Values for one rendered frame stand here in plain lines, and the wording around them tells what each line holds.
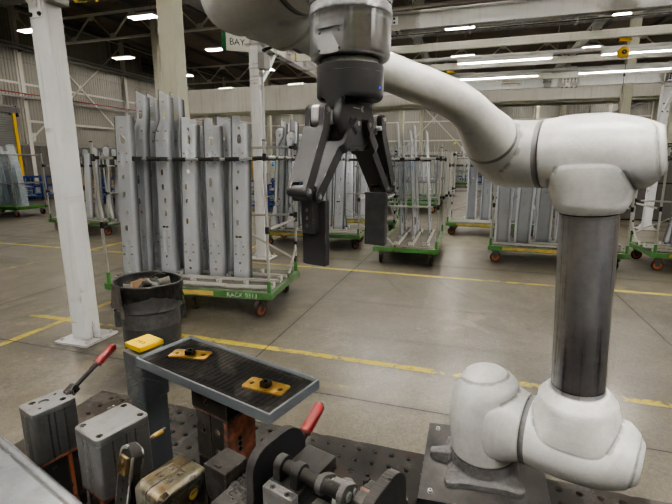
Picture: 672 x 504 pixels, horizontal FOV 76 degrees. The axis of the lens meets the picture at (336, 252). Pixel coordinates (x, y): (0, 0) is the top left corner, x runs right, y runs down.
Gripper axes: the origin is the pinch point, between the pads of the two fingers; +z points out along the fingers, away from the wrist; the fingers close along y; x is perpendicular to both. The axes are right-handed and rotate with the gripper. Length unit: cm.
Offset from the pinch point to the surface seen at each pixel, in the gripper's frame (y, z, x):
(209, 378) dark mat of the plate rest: -5.1, 30.1, -33.7
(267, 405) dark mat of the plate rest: -4.3, 30.1, -18.4
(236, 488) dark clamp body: 5.2, 38.3, -16.3
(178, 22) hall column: -454, -234, -612
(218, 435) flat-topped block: -5, 42, -32
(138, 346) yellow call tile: -6, 30, -58
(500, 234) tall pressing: -663, 104, -124
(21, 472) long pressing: 18, 46, -59
